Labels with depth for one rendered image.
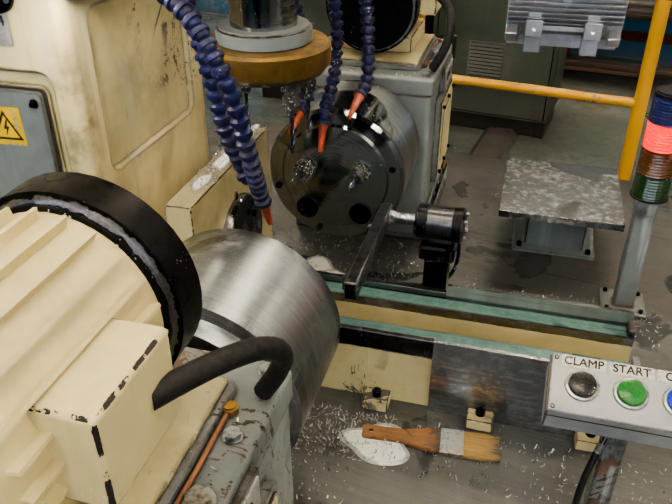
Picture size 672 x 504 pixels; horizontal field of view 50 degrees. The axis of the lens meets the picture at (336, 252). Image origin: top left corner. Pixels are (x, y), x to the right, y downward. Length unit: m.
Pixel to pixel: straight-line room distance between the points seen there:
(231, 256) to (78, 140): 0.27
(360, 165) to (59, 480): 0.89
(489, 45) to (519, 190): 2.69
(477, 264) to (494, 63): 2.80
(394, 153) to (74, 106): 0.55
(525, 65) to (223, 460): 3.75
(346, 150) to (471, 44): 3.00
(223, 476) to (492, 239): 1.13
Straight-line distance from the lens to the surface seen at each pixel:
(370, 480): 1.06
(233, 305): 0.76
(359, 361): 1.14
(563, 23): 1.39
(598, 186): 1.64
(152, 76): 1.14
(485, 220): 1.69
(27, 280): 0.49
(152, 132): 1.14
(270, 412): 0.64
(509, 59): 4.21
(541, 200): 1.54
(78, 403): 0.44
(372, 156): 1.26
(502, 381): 1.10
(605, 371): 0.85
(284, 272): 0.83
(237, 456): 0.60
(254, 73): 0.94
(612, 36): 1.41
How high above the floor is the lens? 1.60
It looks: 31 degrees down
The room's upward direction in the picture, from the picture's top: straight up
